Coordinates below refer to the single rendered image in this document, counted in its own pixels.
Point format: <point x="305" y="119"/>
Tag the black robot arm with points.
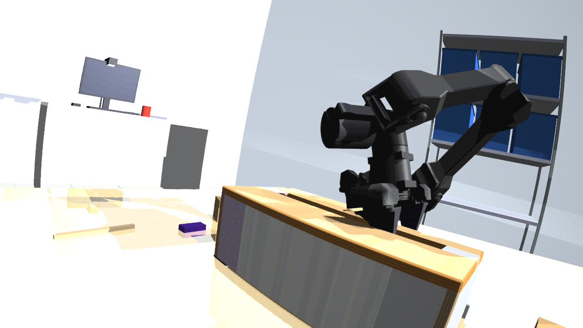
<point x="416" y="97"/>

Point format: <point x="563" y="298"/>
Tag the small purple block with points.
<point x="192" y="227"/>

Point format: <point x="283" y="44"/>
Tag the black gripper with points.
<point x="394" y="185"/>

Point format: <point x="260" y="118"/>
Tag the long cream bar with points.
<point x="92" y="231"/>

